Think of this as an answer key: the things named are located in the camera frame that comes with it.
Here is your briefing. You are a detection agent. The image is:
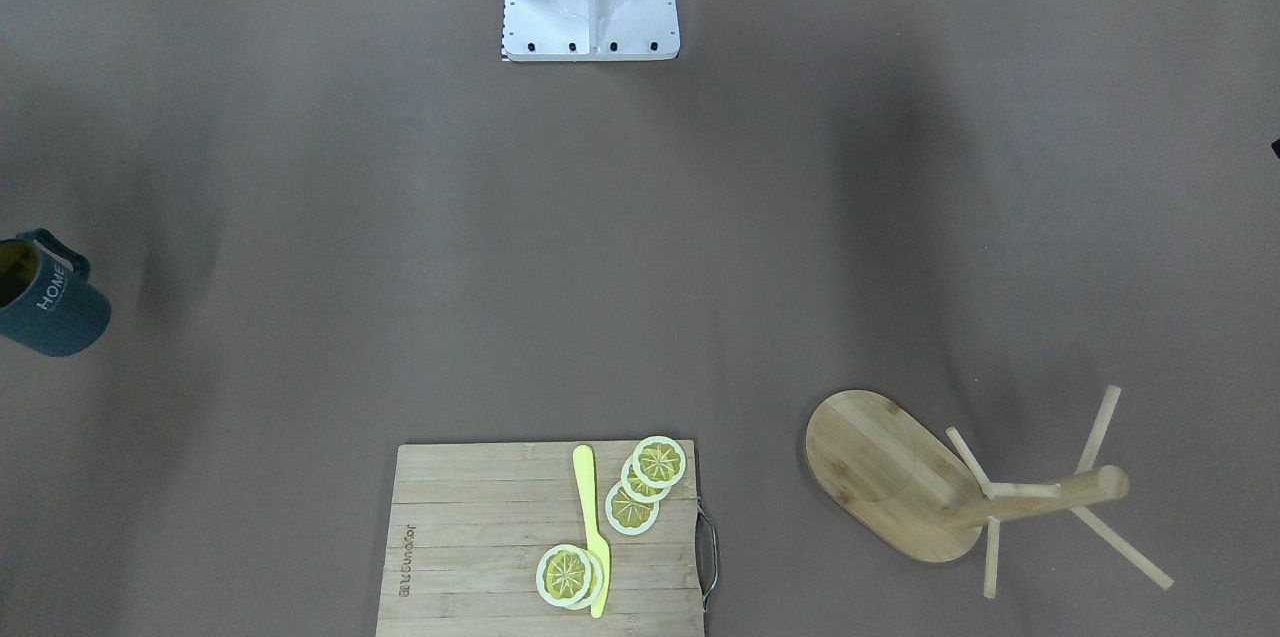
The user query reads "bamboo cutting board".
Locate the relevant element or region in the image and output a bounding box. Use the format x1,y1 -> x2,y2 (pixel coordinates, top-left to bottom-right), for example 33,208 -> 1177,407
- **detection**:
376,437 -> 718,636

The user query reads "dark teal mug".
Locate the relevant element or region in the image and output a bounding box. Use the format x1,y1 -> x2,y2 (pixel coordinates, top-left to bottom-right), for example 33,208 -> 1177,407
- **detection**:
1,228 -> 113,356

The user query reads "yellow plastic knife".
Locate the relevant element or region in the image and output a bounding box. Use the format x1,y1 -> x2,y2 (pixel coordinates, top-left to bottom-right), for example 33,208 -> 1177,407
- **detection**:
572,444 -> 612,619

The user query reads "lemon slice near handle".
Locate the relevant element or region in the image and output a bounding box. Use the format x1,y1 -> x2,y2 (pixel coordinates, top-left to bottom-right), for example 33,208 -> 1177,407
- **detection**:
631,435 -> 689,487

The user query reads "wooden cup storage rack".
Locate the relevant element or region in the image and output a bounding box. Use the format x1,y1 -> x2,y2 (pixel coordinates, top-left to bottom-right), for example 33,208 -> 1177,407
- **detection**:
803,385 -> 1172,599

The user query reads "middle lemon slice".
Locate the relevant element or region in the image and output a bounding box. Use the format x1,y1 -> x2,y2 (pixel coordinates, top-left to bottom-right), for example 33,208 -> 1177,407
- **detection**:
620,458 -> 672,504

